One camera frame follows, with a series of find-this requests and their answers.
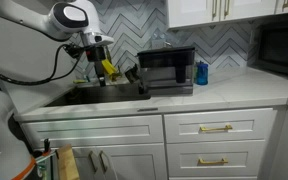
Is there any yellow kitchen tool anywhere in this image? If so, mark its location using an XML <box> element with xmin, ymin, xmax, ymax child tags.
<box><xmin>102</xmin><ymin>59</ymin><xmax>119</xmax><ymax>82</ymax></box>

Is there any black microwave oven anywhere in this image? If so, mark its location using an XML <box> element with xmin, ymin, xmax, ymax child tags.
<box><xmin>255</xmin><ymin>20</ymin><xmax>288</xmax><ymax>80</ymax></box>

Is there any white wall outlet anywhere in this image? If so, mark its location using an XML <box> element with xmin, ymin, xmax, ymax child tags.
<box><xmin>150</xmin><ymin>37</ymin><xmax>165</xmax><ymax>51</ymax></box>

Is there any blue plastic bottle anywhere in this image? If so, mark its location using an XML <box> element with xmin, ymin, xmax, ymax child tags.
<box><xmin>195</xmin><ymin>60</ymin><xmax>210</xmax><ymax>86</ymax></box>

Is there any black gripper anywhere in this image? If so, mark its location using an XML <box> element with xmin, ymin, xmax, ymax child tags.
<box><xmin>84</xmin><ymin>45</ymin><xmax>109</xmax><ymax>87</ymax></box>

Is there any white false drawer front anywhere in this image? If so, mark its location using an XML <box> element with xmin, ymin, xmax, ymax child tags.
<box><xmin>20</xmin><ymin>114</ymin><xmax>165</xmax><ymax>150</ymax></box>

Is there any white lower cabinet door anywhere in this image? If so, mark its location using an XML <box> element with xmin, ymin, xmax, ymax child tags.
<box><xmin>71</xmin><ymin>146</ymin><xmax>100</xmax><ymax>180</ymax></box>
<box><xmin>95</xmin><ymin>143</ymin><xmax>169</xmax><ymax>180</ymax></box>

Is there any wooden board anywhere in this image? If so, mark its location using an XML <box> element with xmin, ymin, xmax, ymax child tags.
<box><xmin>55</xmin><ymin>143</ymin><xmax>81</xmax><ymax>180</ymax></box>

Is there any black dispenser tap faucet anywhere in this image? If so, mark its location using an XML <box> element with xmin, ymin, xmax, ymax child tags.
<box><xmin>137</xmin><ymin>79</ymin><xmax>149</xmax><ymax>95</ymax></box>

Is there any dark kitchen sink basin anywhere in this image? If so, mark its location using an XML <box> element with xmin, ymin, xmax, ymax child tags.
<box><xmin>45</xmin><ymin>81</ymin><xmax>152</xmax><ymax>108</ymax></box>

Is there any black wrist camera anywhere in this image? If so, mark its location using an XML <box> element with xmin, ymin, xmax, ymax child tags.
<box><xmin>63</xmin><ymin>43</ymin><xmax>86</xmax><ymax>60</ymax></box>

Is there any dark glossy sink faucet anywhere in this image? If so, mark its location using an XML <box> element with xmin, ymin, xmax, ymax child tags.
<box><xmin>124</xmin><ymin>64</ymin><xmax>142</xmax><ymax>85</ymax></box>

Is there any gold lower cabinet handle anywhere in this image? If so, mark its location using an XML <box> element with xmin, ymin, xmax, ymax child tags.
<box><xmin>88</xmin><ymin>150</ymin><xmax>99</xmax><ymax>173</ymax></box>
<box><xmin>98</xmin><ymin>150</ymin><xmax>109</xmax><ymax>173</ymax></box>

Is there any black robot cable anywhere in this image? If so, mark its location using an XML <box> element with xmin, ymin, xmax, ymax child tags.
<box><xmin>0</xmin><ymin>44</ymin><xmax>85</xmax><ymax>86</ymax></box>

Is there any gold drawer handle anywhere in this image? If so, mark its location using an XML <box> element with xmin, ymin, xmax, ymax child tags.
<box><xmin>197</xmin><ymin>157</ymin><xmax>229</xmax><ymax>167</ymax></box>
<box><xmin>198</xmin><ymin>123</ymin><xmax>234</xmax><ymax>133</ymax></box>

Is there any green yellow sponge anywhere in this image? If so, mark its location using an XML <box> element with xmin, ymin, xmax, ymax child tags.
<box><xmin>72</xmin><ymin>78</ymin><xmax>87</xmax><ymax>85</ymax></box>

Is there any wide white upper cabinet door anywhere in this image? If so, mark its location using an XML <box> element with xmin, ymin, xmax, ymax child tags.
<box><xmin>166</xmin><ymin>0</ymin><xmax>222</xmax><ymax>30</ymax></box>

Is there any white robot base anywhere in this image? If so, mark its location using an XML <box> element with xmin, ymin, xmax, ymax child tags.
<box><xmin>0</xmin><ymin>84</ymin><xmax>38</xmax><ymax>180</ymax></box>

